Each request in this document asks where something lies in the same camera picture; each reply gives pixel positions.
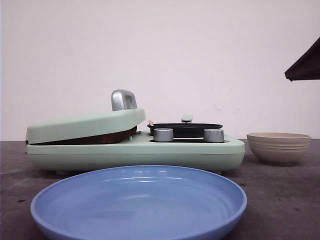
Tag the left silver control knob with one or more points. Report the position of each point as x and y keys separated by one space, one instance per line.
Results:
x=163 y=135

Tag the black frying pan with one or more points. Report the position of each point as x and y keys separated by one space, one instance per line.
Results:
x=185 y=129

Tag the blue plate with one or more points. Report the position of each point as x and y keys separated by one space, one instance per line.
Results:
x=144 y=202

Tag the mint green sandwich maker lid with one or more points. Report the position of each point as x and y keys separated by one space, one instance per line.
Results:
x=124 y=116

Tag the beige ceramic bowl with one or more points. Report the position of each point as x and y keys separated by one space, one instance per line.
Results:
x=278 y=148

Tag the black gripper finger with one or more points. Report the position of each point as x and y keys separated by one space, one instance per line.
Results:
x=307 y=67

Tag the mint green breakfast maker base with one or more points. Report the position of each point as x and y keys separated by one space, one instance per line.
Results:
x=140 y=150

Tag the silver control knob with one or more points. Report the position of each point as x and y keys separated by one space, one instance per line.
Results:
x=213 y=135
x=163 y=135

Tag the right silver control knob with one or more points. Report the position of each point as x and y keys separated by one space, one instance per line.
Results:
x=213 y=135

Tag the bread slice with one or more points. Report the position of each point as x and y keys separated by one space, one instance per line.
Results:
x=110 y=138

